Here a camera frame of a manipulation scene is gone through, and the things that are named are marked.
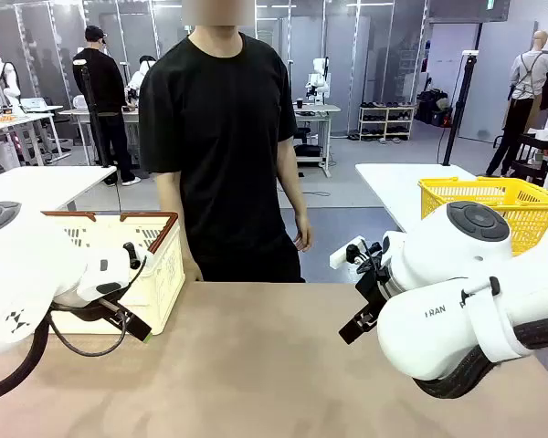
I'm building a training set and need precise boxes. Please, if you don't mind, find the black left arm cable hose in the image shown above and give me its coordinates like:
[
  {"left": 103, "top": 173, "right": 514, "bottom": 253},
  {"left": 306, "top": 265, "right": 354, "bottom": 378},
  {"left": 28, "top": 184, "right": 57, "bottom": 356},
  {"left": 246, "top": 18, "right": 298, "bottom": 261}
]
[{"left": 0, "top": 309, "right": 51, "bottom": 407}]

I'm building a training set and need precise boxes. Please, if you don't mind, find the white shoe rack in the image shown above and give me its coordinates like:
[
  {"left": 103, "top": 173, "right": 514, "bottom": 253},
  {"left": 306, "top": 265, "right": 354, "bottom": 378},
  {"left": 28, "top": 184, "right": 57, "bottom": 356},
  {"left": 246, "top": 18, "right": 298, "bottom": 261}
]
[{"left": 358, "top": 103, "right": 416, "bottom": 141}]

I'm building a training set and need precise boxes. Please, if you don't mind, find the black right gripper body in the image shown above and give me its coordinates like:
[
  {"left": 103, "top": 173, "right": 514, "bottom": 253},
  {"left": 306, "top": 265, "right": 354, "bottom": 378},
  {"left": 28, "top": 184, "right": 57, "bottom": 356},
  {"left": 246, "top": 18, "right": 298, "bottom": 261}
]
[{"left": 354, "top": 267, "right": 393, "bottom": 317}]

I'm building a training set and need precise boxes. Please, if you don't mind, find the black stand with white top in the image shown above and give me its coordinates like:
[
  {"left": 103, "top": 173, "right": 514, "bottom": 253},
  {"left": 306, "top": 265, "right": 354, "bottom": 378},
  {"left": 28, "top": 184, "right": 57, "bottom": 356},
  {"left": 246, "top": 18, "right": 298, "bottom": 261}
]
[{"left": 441, "top": 49, "right": 480, "bottom": 167}]

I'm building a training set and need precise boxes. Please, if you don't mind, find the person's right hand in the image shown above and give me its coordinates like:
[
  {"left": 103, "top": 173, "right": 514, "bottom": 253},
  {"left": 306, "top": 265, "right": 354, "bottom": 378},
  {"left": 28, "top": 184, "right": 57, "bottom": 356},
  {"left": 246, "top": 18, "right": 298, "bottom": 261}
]
[{"left": 181, "top": 258, "right": 206, "bottom": 283}]

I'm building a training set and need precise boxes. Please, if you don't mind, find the black tripod pole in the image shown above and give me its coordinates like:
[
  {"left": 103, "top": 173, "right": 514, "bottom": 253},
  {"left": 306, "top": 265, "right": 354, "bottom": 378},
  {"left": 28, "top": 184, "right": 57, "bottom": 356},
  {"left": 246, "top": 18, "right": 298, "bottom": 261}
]
[{"left": 79, "top": 63, "right": 111, "bottom": 169}]

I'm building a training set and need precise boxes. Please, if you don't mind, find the person's right forearm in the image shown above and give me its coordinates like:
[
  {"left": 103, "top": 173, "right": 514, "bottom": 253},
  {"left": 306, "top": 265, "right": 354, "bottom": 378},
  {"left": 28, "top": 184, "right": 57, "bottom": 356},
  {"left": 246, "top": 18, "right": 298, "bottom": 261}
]
[{"left": 156, "top": 172, "right": 195, "bottom": 265}]

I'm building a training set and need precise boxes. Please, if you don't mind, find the person's left forearm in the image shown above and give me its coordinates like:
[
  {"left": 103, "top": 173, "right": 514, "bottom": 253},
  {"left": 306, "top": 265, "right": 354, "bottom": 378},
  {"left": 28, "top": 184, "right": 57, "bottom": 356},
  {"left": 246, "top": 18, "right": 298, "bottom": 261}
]
[{"left": 277, "top": 136, "right": 309, "bottom": 219}]

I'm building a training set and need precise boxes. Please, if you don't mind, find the white background desk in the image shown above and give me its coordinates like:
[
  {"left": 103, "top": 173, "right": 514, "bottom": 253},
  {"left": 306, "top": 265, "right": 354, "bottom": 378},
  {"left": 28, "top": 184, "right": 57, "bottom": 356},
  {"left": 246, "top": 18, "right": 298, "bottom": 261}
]
[{"left": 294, "top": 103, "right": 343, "bottom": 179}]

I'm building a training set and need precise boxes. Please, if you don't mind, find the cream basket with brown rim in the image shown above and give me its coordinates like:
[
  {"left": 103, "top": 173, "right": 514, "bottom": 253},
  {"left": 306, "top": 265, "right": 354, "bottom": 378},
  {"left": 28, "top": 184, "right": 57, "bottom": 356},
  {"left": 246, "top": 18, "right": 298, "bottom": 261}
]
[{"left": 40, "top": 210, "right": 186, "bottom": 337}]

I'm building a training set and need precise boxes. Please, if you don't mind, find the person's left hand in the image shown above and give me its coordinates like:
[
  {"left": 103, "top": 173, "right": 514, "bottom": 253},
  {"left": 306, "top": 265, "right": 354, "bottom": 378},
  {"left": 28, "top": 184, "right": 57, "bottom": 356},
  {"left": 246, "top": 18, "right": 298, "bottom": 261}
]
[{"left": 291, "top": 213, "right": 313, "bottom": 254}]

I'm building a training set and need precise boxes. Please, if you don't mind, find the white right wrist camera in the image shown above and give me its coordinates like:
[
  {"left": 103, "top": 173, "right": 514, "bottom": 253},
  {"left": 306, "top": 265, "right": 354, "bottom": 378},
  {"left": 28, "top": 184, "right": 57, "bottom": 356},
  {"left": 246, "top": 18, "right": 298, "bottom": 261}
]
[{"left": 329, "top": 235, "right": 364, "bottom": 269}]

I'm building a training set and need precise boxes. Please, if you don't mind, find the person in black t-shirt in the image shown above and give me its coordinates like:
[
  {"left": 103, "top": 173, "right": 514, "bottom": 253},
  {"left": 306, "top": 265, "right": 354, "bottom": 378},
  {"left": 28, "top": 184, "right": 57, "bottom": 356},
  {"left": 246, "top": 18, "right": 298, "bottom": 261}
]
[{"left": 139, "top": 0, "right": 312, "bottom": 284}]

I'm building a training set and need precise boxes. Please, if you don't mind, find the mannequin with grey apron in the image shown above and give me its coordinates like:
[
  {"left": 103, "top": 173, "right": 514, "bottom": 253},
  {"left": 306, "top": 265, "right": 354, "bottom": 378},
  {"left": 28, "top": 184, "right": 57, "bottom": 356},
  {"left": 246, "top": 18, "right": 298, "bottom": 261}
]
[{"left": 486, "top": 30, "right": 548, "bottom": 178}]

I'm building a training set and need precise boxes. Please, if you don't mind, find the yellow plastic shopping basket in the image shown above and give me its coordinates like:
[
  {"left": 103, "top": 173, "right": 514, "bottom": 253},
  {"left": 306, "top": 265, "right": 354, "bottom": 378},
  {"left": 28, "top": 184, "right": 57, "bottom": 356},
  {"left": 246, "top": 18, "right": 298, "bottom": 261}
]
[{"left": 417, "top": 176, "right": 548, "bottom": 256}]

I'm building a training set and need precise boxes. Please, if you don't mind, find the white background table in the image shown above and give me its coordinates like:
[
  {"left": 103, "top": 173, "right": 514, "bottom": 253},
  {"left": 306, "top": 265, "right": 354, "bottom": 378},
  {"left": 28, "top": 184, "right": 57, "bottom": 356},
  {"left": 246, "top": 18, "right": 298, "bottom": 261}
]
[
  {"left": 0, "top": 111, "right": 73, "bottom": 166},
  {"left": 58, "top": 107, "right": 142, "bottom": 165}
]

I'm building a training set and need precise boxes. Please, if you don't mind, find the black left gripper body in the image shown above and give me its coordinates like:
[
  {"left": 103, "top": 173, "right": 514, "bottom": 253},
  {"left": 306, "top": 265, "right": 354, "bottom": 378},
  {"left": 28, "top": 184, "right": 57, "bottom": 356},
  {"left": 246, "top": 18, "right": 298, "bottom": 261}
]
[{"left": 65, "top": 296, "right": 130, "bottom": 327}]

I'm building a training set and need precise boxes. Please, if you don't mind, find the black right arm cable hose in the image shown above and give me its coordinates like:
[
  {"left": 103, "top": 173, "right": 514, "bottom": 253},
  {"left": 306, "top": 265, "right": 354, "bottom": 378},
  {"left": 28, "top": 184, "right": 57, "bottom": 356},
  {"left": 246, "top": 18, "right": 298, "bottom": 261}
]
[{"left": 413, "top": 314, "right": 548, "bottom": 401}]

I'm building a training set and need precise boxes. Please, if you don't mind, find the black chair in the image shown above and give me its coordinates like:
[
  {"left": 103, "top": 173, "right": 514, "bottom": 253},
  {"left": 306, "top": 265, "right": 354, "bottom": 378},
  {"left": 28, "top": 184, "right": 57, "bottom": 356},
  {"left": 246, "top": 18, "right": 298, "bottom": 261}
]
[{"left": 511, "top": 131, "right": 548, "bottom": 184}]

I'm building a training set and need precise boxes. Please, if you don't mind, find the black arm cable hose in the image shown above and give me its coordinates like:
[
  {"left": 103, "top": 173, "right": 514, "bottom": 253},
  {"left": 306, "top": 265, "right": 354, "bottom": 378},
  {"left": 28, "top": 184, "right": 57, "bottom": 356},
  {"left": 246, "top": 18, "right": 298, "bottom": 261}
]
[
  {"left": 0, "top": 309, "right": 51, "bottom": 407},
  {"left": 413, "top": 314, "right": 548, "bottom": 401}
]

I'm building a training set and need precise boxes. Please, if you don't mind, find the black bags pile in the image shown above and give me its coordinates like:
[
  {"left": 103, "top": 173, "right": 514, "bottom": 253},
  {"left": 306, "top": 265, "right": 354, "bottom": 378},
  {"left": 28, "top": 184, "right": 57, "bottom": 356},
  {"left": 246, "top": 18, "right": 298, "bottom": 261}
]
[{"left": 415, "top": 89, "right": 453, "bottom": 129}]

